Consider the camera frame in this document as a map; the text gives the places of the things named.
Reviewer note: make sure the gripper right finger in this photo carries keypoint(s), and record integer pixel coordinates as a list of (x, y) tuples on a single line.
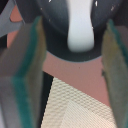
[(115, 70)]

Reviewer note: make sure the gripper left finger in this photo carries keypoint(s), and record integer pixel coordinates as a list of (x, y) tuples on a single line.
[(21, 77)]

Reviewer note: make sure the pink stove mat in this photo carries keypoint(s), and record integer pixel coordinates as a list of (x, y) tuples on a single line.
[(85, 76)]

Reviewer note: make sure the small grey saucepan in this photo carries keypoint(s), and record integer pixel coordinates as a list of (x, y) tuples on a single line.
[(6, 24)]

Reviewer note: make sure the large grey pot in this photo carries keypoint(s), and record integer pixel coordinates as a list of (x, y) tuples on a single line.
[(75, 28)]

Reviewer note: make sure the woven beige placemat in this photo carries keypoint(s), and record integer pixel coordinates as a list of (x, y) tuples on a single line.
[(68, 107)]

